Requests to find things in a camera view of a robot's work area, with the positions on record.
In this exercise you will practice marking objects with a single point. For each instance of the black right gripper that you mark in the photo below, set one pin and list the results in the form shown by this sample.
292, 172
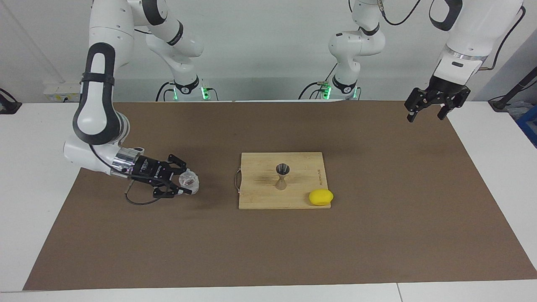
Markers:
151, 170

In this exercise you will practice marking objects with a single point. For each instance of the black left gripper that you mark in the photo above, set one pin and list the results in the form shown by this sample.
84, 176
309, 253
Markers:
447, 92

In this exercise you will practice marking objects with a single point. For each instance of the small clear glass cup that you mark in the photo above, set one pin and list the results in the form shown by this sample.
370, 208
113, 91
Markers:
189, 181

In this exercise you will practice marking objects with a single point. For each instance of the metal double jigger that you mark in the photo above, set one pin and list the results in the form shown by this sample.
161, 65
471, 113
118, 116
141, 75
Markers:
282, 184

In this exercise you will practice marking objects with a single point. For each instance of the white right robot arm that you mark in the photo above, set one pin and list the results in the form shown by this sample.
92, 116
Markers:
100, 109

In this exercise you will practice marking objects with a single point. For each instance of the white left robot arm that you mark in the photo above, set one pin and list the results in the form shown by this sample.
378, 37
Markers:
356, 42

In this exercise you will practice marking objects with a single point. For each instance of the black stand with pole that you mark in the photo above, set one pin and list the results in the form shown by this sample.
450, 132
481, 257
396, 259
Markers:
501, 102

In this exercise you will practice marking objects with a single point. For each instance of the brown table mat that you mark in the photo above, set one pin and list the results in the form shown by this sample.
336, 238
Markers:
168, 251

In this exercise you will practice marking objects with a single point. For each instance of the crumpled clear plastic bag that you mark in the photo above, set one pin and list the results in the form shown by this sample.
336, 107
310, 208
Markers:
519, 108

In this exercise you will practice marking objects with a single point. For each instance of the blue crate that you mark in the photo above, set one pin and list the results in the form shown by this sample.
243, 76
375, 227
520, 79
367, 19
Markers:
529, 126

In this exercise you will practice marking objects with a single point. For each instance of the wooden cutting board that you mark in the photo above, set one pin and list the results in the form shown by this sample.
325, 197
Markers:
302, 180

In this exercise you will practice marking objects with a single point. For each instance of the yellow lemon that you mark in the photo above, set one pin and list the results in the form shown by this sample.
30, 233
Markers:
321, 197

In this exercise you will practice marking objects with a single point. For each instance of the white wall socket box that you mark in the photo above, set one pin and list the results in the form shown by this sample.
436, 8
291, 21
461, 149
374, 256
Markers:
58, 90

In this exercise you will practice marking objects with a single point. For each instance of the black clamp mount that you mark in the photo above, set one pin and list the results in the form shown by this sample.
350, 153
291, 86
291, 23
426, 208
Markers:
8, 107

